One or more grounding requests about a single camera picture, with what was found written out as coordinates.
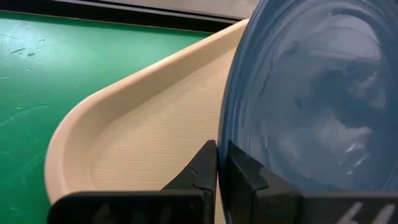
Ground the beige plastic tray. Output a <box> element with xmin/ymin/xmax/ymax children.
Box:
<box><xmin>44</xmin><ymin>18</ymin><xmax>249</xmax><ymax>224</ymax></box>

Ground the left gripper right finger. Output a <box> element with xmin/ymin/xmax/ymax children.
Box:
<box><xmin>223</xmin><ymin>140</ymin><xmax>398</xmax><ymax>224</ymax></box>

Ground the black table edge rail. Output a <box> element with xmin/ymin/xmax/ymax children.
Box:
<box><xmin>0</xmin><ymin>0</ymin><xmax>249</xmax><ymax>34</ymax></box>

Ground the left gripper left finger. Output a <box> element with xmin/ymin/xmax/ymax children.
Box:
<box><xmin>47</xmin><ymin>139</ymin><xmax>218</xmax><ymax>224</ymax></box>

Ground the blue plate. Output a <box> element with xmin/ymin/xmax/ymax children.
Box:
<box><xmin>216</xmin><ymin>0</ymin><xmax>398</xmax><ymax>224</ymax></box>

